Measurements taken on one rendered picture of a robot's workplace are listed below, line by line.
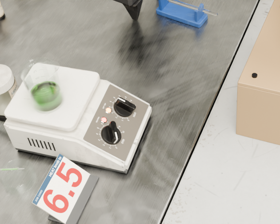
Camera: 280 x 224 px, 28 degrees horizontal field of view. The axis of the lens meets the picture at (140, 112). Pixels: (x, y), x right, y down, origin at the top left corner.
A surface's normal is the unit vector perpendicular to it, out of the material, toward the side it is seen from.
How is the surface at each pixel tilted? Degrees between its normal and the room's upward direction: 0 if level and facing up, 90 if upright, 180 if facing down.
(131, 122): 30
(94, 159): 90
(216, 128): 0
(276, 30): 4
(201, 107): 0
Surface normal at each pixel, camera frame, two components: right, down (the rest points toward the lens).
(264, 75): -0.07, -0.69
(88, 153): -0.32, 0.74
